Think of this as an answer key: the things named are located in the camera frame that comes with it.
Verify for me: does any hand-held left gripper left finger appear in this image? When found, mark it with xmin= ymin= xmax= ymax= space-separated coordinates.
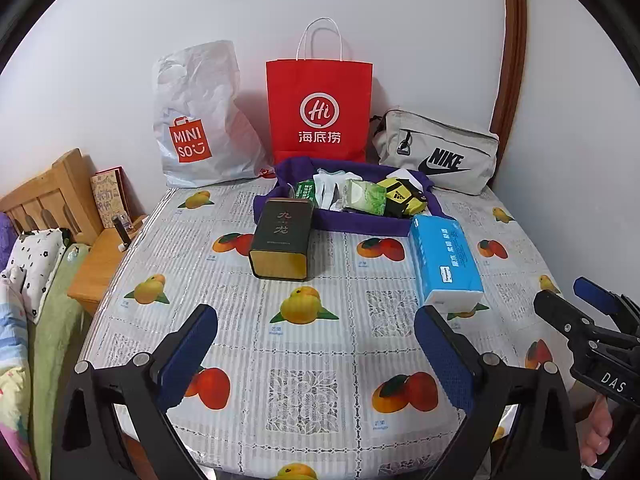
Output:
xmin=50 ymin=302 xmax=219 ymax=480

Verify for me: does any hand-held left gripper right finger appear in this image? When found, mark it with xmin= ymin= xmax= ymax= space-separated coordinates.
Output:
xmin=414 ymin=305 xmax=581 ymax=480

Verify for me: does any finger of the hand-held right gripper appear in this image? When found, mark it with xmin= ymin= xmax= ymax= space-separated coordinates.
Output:
xmin=532 ymin=289 xmax=594 ymax=367
xmin=572 ymin=275 xmax=640 ymax=334

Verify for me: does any purple fabric storage basket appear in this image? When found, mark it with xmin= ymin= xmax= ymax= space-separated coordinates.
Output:
xmin=252 ymin=155 xmax=456 ymax=239

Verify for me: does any light green wet wipes pack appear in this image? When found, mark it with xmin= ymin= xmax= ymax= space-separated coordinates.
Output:
xmin=343 ymin=178 xmax=389 ymax=217

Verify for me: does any green printed packet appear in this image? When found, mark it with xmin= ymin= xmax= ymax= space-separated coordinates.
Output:
xmin=294 ymin=178 xmax=317 ymax=206

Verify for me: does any person's right hand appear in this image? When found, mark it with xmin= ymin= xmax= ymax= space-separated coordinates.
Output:
xmin=579 ymin=396 xmax=614 ymax=469

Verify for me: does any fruit print tablecloth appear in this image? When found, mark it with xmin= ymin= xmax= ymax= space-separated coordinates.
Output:
xmin=79 ymin=180 xmax=577 ymax=480

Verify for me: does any blue tissue pack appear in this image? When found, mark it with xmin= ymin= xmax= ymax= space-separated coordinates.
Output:
xmin=408 ymin=214 xmax=486 ymax=309

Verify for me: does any wooden nightstand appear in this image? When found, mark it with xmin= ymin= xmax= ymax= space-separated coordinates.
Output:
xmin=67 ymin=214 xmax=149 ymax=314

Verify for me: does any green blanket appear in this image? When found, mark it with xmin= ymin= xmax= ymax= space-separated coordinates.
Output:
xmin=27 ymin=242 xmax=94 ymax=472

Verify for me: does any small black bottle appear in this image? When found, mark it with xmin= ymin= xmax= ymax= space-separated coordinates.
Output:
xmin=113 ymin=213 xmax=132 ymax=252

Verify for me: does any dark green tin box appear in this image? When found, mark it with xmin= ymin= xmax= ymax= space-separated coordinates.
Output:
xmin=248 ymin=198 xmax=316 ymax=282

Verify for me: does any white floral pillow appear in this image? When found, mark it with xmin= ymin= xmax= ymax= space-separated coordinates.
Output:
xmin=7 ymin=228 xmax=71 ymax=324

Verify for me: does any patterned book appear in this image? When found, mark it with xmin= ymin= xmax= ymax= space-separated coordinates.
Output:
xmin=89 ymin=165 xmax=132 ymax=230

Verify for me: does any colourful quilt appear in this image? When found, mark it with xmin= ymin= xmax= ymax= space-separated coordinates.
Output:
xmin=0 ymin=269 xmax=39 ymax=480

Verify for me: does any grey waist bag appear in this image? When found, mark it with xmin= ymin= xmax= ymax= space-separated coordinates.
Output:
xmin=370 ymin=105 xmax=500 ymax=196

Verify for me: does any purple pillow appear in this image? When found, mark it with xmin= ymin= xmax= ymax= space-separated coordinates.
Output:
xmin=0 ymin=210 xmax=14 ymax=267

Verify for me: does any wooden headboard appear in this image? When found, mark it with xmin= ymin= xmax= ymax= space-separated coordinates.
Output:
xmin=0 ymin=148 xmax=104 ymax=246

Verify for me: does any white plastic shopping bag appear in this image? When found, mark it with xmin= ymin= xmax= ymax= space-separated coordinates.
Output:
xmin=151 ymin=39 xmax=276 ymax=190

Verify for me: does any red paper bag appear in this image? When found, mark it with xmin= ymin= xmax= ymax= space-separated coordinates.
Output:
xmin=264 ymin=17 xmax=375 ymax=166

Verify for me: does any brown wooden door frame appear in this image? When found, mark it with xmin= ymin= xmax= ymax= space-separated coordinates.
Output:
xmin=489 ymin=0 xmax=529 ymax=147

